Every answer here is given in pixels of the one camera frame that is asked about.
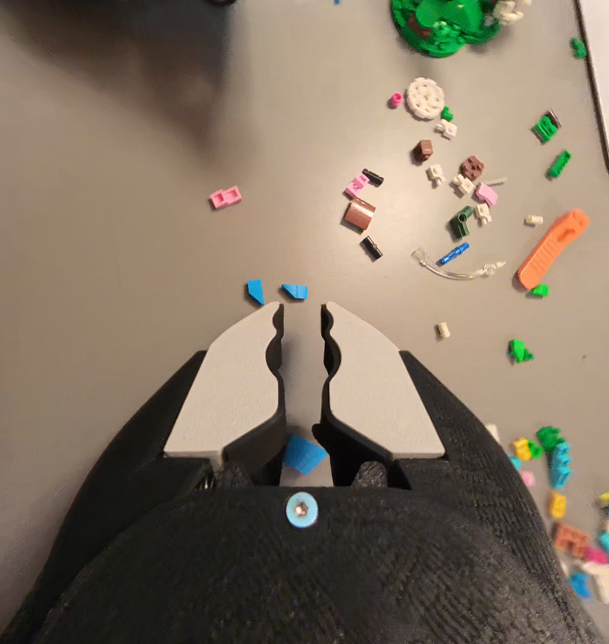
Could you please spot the blue lego slope piece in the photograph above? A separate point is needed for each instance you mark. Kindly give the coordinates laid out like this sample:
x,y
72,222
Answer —
x,y
295,291
304,453
255,291

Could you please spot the pile of small lego pieces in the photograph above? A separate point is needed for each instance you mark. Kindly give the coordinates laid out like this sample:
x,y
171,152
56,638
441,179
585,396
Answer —
x,y
566,503

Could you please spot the small green lego piece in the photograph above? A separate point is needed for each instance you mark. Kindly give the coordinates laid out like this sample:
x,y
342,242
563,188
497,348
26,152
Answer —
x,y
520,350
539,290
578,47

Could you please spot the orange lego brick separator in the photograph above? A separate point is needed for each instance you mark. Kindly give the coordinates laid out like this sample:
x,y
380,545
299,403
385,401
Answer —
x,y
553,249

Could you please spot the small white lego piece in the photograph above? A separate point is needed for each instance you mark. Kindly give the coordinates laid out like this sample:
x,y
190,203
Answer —
x,y
533,220
442,330

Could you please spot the brown curved lego piece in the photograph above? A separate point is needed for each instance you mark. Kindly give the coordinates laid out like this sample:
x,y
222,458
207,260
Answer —
x,y
359,214

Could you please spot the grey lego rod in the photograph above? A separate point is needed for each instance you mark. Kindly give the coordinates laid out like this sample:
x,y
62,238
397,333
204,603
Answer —
x,y
495,180

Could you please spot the small black lego pin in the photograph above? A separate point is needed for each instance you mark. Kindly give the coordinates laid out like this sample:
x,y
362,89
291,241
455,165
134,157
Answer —
x,y
371,247

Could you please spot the white round lego plate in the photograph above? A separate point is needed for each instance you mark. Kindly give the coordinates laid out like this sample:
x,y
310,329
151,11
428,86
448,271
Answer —
x,y
424,98

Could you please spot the pink round lego piece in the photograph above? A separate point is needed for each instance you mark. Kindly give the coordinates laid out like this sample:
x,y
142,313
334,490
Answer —
x,y
395,99

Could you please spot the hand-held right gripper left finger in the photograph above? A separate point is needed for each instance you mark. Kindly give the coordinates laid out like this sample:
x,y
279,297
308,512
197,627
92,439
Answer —
x,y
224,397

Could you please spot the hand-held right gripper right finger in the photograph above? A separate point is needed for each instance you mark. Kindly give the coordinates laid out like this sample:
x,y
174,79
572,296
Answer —
x,y
380,402

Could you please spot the large green lego model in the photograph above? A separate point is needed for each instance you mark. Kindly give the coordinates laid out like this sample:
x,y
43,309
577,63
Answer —
x,y
435,25

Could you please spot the dark green lego piece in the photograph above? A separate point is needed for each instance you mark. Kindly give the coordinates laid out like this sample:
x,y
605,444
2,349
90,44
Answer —
x,y
461,220

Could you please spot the blue lego rod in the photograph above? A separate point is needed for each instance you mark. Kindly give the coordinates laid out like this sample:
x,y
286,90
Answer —
x,y
454,254

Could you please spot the white rounded board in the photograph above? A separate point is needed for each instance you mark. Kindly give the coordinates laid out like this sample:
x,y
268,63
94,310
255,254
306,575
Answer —
x,y
606,85

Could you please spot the green lego plate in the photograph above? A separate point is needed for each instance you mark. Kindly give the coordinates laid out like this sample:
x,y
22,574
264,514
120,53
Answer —
x,y
559,163

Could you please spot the light pink lego brick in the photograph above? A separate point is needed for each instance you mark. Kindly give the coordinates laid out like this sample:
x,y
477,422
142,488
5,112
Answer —
x,y
487,193

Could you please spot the pink lego plate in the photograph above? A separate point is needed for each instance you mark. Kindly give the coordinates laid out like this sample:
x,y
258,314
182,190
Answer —
x,y
356,185
225,196

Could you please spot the transparent curved lego piece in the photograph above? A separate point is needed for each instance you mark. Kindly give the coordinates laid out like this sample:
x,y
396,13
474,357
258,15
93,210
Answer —
x,y
455,274

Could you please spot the dark brown lego brick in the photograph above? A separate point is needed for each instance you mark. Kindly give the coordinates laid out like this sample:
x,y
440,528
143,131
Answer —
x,y
472,167

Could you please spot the green and black lego piece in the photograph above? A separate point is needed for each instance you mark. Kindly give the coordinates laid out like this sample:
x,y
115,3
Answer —
x,y
546,126

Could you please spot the tiny green lego piece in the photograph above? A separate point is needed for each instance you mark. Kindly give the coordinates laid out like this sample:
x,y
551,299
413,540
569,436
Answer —
x,y
446,113

